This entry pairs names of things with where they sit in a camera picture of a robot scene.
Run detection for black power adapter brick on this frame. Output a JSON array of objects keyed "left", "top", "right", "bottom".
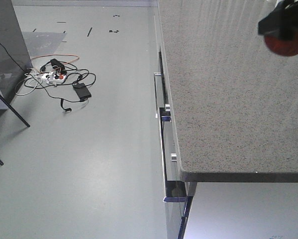
[{"left": 73, "top": 83, "right": 92, "bottom": 101}]

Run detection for lower chrome drawer handle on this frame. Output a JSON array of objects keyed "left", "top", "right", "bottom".
[{"left": 158, "top": 107, "right": 187, "bottom": 203}]

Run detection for chrome drawer handle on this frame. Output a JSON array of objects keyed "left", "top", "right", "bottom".
[
  {"left": 158, "top": 107, "right": 187, "bottom": 203},
  {"left": 153, "top": 72, "right": 161, "bottom": 119}
]

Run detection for white cable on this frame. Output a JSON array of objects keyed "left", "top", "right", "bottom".
[{"left": 14, "top": 72, "right": 44, "bottom": 97}]

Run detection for black floor cables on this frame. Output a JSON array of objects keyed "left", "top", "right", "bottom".
[{"left": 23, "top": 58, "right": 97, "bottom": 113}]

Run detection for red yellow apple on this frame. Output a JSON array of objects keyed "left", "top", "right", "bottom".
[{"left": 264, "top": 32, "right": 298, "bottom": 57}]

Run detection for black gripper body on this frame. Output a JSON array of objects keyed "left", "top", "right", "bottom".
[{"left": 258, "top": 0, "right": 298, "bottom": 41}]

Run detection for orange cable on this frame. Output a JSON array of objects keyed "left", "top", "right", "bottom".
[{"left": 30, "top": 54, "right": 80, "bottom": 66}]

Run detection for grey speckled kitchen counter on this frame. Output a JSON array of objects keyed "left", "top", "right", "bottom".
[{"left": 153, "top": 0, "right": 298, "bottom": 239}]

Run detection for upper chrome drawer handle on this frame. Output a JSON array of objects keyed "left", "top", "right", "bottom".
[{"left": 153, "top": 72, "right": 161, "bottom": 119}]

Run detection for black chair leg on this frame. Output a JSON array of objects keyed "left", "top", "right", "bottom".
[{"left": 0, "top": 94, "right": 30, "bottom": 127}]

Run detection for white power strip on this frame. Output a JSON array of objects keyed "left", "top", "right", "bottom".
[{"left": 41, "top": 72, "right": 67, "bottom": 85}]

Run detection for dark grey cabinet panel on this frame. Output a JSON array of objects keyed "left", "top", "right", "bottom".
[{"left": 0, "top": 0, "right": 32, "bottom": 103}]

